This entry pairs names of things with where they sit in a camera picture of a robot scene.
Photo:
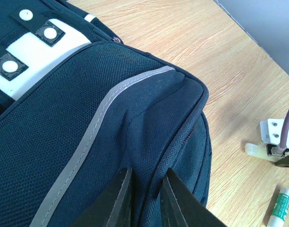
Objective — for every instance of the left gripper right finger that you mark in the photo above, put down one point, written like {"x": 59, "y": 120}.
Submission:
{"x": 180, "y": 208}

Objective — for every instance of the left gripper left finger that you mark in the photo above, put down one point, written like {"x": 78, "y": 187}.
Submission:
{"x": 112, "y": 208}

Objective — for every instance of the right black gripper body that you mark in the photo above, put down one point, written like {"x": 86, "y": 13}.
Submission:
{"x": 284, "y": 162}

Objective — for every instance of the green white glue stick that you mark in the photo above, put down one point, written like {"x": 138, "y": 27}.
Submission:
{"x": 280, "y": 210}

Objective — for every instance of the navy blue student backpack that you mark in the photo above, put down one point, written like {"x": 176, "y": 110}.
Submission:
{"x": 77, "y": 106}

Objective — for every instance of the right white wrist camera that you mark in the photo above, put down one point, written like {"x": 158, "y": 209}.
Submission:
{"x": 271, "y": 131}

